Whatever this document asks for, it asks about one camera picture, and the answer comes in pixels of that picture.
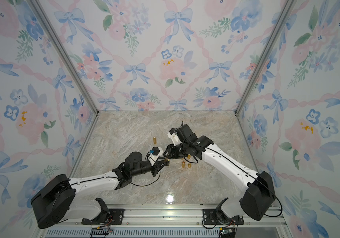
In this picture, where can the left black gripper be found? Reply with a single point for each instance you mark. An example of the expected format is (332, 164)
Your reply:
(156, 167)

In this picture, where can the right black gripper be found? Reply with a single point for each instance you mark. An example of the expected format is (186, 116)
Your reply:
(171, 152)

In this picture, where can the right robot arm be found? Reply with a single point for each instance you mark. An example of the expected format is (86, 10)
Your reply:
(257, 189)

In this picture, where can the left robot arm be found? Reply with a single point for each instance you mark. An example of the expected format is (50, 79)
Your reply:
(61, 199)

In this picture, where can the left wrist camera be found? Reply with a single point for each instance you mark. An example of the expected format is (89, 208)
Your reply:
(154, 154)

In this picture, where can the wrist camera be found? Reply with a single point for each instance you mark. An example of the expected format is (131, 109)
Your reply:
(154, 154)
(182, 134)

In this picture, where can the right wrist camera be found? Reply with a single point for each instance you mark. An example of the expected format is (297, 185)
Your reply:
(182, 134)

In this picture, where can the aluminium rail frame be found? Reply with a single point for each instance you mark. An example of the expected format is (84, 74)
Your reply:
(170, 221)

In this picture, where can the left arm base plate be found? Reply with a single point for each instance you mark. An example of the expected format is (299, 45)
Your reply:
(110, 217)

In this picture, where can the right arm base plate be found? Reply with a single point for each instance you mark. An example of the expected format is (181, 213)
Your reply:
(212, 217)

